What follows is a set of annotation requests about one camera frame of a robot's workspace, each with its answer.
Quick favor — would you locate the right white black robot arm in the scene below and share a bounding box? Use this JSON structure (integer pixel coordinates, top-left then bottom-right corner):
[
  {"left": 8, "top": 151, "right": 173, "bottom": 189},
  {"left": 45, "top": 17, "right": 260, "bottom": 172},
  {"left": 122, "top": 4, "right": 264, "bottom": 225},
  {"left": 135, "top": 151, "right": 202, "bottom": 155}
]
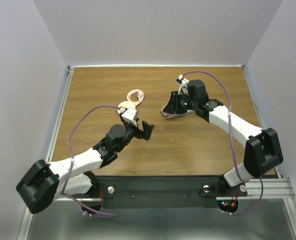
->
[{"left": 161, "top": 75, "right": 284, "bottom": 195}]

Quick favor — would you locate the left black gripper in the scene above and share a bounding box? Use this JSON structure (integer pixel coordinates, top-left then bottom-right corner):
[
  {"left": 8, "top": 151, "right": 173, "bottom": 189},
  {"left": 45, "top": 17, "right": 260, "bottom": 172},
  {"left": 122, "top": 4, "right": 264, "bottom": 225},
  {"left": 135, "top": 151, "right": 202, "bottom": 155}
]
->
[{"left": 115, "top": 117, "right": 153, "bottom": 153}]

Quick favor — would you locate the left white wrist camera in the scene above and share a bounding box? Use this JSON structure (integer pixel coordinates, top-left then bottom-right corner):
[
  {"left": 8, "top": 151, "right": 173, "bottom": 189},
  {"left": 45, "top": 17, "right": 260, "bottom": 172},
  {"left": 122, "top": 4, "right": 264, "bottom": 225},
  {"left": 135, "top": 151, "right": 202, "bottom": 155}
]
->
[{"left": 120, "top": 107, "right": 139, "bottom": 126}]

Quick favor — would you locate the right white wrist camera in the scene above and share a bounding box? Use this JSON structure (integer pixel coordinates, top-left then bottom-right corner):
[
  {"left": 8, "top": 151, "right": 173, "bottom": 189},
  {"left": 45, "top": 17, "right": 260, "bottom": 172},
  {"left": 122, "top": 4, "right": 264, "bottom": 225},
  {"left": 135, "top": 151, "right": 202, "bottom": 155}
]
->
[{"left": 176, "top": 74, "right": 189, "bottom": 95}]

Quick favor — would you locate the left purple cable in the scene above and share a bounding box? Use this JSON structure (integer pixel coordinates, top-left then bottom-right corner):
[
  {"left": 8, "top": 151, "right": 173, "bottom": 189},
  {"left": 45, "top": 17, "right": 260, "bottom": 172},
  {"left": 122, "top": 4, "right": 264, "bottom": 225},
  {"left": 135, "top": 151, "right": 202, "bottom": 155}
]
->
[{"left": 61, "top": 104, "right": 127, "bottom": 219}]

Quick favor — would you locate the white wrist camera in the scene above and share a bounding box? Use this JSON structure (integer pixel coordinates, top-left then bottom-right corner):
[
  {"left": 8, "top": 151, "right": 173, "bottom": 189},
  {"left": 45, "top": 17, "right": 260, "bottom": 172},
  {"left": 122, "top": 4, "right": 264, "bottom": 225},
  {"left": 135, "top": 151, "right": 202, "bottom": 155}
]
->
[
  {"left": 120, "top": 107, "right": 139, "bottom": 126},
  {"left": 176, "top": 74, "right": 189, "bottom": 95}
]

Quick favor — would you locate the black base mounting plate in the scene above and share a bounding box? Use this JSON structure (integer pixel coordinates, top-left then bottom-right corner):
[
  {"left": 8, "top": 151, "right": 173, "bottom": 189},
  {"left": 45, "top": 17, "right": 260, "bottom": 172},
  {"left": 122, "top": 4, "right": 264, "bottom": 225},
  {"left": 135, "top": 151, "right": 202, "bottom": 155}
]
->
[{"left": 70, "top": 175, "right": 248, "bottom": 210}]

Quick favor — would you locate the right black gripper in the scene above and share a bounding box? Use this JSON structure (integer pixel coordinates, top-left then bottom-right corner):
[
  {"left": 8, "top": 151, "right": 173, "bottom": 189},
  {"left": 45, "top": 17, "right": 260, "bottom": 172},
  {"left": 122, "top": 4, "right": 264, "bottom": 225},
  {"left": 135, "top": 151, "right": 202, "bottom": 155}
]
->
[{"left": 162, "top": 90, "right": 197, "bottom": 115}]

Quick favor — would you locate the pink round power strip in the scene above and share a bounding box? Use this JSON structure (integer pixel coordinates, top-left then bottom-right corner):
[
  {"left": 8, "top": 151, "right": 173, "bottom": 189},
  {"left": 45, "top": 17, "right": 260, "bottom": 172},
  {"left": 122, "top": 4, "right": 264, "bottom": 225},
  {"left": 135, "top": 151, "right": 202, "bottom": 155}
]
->
[{"left": 117, "top": 101, "right": 136, "bottom": 116}]

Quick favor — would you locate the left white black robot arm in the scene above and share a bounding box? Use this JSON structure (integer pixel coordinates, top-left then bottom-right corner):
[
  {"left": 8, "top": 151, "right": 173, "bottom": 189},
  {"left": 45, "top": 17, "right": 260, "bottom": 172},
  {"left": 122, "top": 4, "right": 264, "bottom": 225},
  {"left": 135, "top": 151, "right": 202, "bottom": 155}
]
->
[{"left": 15, "top": 121, "right": 154, "bottom": 214}]

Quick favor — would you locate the pink coiled cord with plug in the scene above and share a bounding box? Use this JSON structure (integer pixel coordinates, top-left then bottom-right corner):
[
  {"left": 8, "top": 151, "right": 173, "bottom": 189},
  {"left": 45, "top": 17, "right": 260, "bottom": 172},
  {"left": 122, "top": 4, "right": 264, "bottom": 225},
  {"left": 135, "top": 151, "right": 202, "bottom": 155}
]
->
[{"left": 126, "top": 89, "right": 145, "bottom": 104}]

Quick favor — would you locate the pink cube adapter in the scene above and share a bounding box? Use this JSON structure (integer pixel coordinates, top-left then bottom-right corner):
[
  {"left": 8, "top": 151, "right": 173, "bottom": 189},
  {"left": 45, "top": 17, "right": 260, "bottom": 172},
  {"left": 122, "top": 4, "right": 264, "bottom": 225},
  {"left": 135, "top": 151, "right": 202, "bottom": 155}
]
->
[{"left": 160, "top": 105, "right": 193, "bottom": 120}]

